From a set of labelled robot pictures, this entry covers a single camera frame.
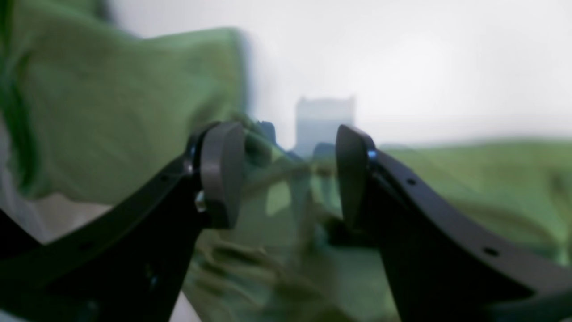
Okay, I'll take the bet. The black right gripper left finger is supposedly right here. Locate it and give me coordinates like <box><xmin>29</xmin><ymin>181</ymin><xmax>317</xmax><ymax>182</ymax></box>
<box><xmin>0</xmin><ymin>122</ymin><xmax>245</xmax><ymax>322</ymax></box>

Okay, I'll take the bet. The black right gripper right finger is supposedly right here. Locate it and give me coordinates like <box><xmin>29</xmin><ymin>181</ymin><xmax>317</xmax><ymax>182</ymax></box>
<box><xmin>335</xmin><ymin>125</ymin><xmax>572</xmax><ymax>322</ymax></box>

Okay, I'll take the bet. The green t-shirt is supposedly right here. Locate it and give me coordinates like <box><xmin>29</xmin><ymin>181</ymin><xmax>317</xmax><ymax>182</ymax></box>
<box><xmin>1</xmin><ymin>0</ymin><xmax>571</xmax><ymax>322</ymax></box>

